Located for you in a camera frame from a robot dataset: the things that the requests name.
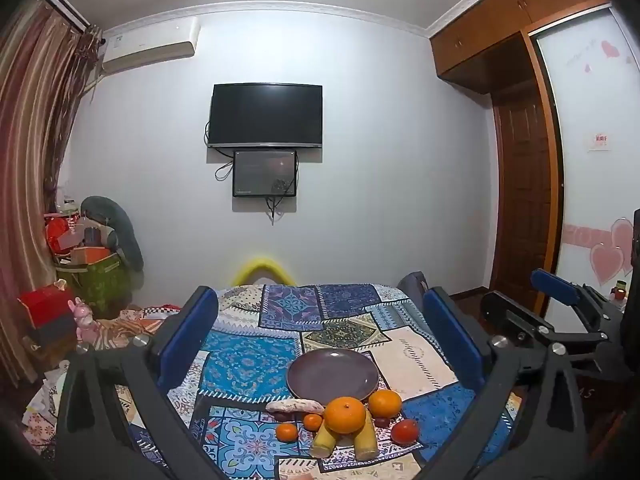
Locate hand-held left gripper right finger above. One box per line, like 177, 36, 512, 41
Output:
421, 286, 594, 480

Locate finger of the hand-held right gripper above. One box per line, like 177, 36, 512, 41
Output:
480, 291, 607, 357
531, 267, 627, 335

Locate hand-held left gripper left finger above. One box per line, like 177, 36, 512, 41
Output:
55, 285, 221, 480

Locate medium orange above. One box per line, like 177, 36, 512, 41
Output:
368, 389, 403, 420

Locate red tomato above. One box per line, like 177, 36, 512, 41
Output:
391, 418, 420, 444

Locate pale sweet potato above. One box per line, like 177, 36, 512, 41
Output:
265, 398, 326, 416

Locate purple round plate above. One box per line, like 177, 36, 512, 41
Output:
286, 348, 379, 401

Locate large orange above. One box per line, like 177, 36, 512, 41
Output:
324, 396, 368, 435

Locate long sugarcane piece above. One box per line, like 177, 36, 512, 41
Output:
352, 410, 379, 461

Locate short sugarcane piece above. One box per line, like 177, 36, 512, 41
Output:
311, 420, 339, 458

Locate pink heart sticker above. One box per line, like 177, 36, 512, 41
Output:
562, 217, 636, 286

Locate blue patchwork tablecloth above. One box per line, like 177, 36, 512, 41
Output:
115, 282, 521, 480

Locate brown wooden door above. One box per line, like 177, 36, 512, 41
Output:
492, 95, 554, 306

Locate pink plush toy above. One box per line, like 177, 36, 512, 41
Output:
67, 297, 99, 343

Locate green storage box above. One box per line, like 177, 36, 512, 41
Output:
55, 252, 133, 317

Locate orange box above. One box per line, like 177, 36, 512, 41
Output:
70, 246, 113, 264

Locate red cardboard box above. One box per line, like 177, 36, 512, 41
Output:
17, 284, 76, 329

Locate floral bed sheet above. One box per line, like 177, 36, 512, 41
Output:
22, 360, 73, 443

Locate red toy box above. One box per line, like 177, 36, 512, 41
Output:
45, 214, 81, 253

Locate white sliding wardrobe door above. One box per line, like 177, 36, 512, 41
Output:
530, 4, 640, 311

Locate striped brown curtain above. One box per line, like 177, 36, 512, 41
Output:
0, 0, 103, 386

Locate wooden overhead cabinet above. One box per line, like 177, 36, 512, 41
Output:
429, 0, 608, 95

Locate white air conditioner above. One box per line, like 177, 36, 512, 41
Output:
100, 16, 202, 77

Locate yellow foam ring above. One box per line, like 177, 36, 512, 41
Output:
234, 257, 296, 287

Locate black monitor cable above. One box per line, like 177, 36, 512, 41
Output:
265, 195, 287, 227

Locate black television cable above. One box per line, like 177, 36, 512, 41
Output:
202, 120, 236, 182

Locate small black wall monitor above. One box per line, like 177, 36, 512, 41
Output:
232, 150, 298, 198

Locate black wall television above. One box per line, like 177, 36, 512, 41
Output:
207, 83, 323, 150

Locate white curtain rail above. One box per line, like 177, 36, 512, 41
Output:
37, 0, 92, 34

